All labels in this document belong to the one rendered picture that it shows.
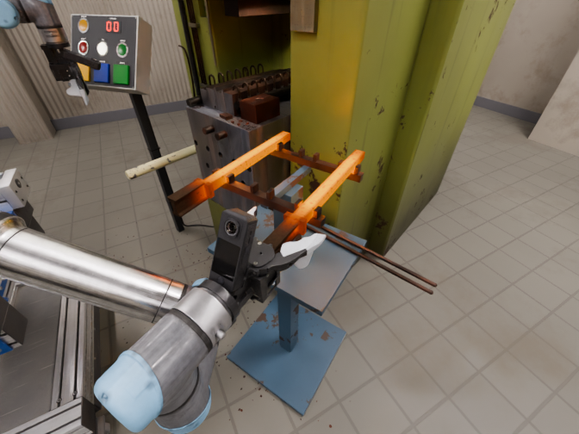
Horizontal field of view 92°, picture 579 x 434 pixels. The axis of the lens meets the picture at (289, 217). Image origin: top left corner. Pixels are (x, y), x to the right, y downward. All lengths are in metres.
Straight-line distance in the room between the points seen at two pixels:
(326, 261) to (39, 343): 1.18
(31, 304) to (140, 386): 1.38
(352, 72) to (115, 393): 0.87
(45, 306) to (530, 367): 2.15
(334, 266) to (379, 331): 0.76
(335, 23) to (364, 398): 1.33
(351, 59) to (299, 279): 0.63
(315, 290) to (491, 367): 1.06
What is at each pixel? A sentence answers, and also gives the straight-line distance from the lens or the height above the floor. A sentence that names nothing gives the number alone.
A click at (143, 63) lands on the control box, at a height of 1.04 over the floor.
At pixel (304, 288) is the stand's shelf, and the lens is 0.76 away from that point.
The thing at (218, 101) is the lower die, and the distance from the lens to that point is 1.18.
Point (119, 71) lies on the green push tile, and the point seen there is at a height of 1.02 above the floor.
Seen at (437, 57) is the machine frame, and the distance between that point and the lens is 1.29.
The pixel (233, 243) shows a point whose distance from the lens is 0.38.
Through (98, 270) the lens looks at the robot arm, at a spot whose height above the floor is 0.96.
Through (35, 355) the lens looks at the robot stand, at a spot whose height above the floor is 0.21.
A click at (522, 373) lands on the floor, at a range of 1.71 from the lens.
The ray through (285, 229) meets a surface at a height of 0.95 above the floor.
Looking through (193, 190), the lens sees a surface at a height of 0.95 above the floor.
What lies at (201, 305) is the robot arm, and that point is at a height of 0.98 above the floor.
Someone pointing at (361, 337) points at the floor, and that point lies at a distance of 1.48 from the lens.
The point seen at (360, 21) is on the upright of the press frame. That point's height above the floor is 1.22.
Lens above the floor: 1.29
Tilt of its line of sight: 40 degrees down
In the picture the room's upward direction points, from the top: straight up
